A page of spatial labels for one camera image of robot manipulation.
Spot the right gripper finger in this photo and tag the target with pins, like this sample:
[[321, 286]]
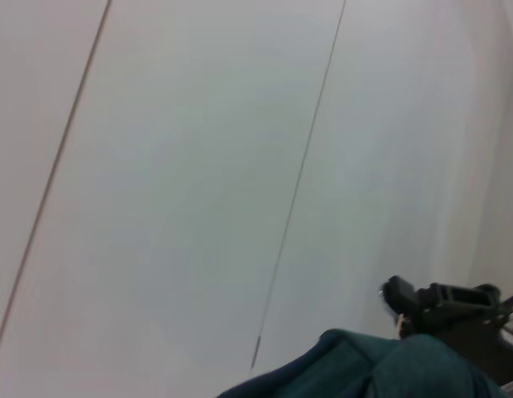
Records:
[[422, 323], [446, 296]]

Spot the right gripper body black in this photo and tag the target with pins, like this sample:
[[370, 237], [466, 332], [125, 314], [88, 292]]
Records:
[[480, 344]]

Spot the dark teal insulated lunch bag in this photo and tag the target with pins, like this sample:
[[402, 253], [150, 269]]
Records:
[[384, 369]]

